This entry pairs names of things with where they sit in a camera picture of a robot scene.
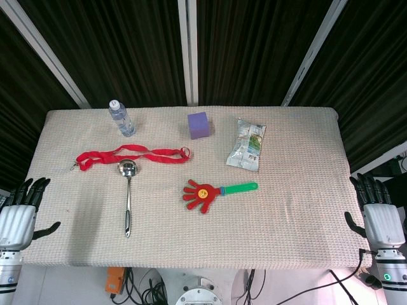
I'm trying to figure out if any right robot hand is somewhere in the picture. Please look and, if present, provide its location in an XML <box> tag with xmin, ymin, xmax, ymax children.
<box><xmin>345</xmin><ymin>173</ymin><xmax>407</xmax><ymax>252</ymax></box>

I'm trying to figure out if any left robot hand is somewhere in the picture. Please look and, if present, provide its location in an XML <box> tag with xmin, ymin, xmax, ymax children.
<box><xmin>0</xmin><ymin>177</ymin><xmax>62</xmax><ymax>250</ymax></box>

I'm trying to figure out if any red hand clapper toy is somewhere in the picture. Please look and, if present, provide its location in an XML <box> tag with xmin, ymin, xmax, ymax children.
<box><xmin>183</xmin><ymin>179</ymin><xmax>259</xmax><ymax>215</ymax></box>

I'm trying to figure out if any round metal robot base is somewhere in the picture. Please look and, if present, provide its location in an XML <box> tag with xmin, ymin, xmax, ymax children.
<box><xmin>175</xmin><ymin>275</ymin><xmax>224</xmax><ymax>305</ymax></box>

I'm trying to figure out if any orange plastic power strip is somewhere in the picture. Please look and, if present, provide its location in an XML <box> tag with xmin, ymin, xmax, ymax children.
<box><xmin>104</xmin><ymin>267</ymin><xmax>125</xmax><ymax>295</ymax></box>

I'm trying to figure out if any beige woven tablecloth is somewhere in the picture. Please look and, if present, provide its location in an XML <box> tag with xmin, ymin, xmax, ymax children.
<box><xmin>17</xmin><ymin>107</ymin><xmax>373</xmax><ymax>270</ymax></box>

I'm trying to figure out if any stainless steel ladle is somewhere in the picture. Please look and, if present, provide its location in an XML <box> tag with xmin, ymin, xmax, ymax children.
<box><xmin>117</xmin><ymin>158</ymin><xmax>139</xmax><ymax>238</ymax></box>

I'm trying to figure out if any clear plastic water bottle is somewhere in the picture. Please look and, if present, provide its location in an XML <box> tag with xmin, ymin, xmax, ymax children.
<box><xmin>108</xmin><ymin>99</ymin><xmax>137</xmax><ymax>138</ymax></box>

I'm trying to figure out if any crumpled snack packet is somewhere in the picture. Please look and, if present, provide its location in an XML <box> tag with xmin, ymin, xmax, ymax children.
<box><xmin>226</xmin><ymin>117</ymin><xmax>267</xmax><ymax>173</ymax></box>

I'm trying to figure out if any purple foam cube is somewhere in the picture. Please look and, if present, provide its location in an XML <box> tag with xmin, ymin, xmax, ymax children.
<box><xmin>187</xmin><ymin>111</ymin><xmax>212</xmax><ymax>140</ymax></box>

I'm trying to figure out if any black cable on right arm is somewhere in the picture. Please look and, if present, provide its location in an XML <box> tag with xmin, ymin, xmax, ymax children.
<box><xmin>272</xmin><ymin>247</ymin><xmax>378</xmax><ymax>305</ymax></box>

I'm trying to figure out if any red ribbon lanyard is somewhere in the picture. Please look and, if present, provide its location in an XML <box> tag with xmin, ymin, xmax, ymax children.
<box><xmin>67</xmin><ymin>144</ymin><xmax>192</xmax><ymax>172</ymax></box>

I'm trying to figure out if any black cable bundle on floor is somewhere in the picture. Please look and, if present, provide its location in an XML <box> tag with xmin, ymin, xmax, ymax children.
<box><xmin>109</xmin><ymin>267</ymin><xmax>171</xmax><ymax>305</ymax></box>

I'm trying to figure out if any white window frame post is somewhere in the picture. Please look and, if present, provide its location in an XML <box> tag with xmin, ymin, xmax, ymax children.
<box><xmin>177</xmin><ymin>0</ymin><xmax>199</xmax><ymax>107</ymax></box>
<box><xmin>280</xmin><ymin>0</ymin><xmax>349</xmax><ymax>107</ymax></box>
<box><xmin>0</xmin><ymin>0</ymin><xmax>90</xmax><ymax>109</ymax></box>

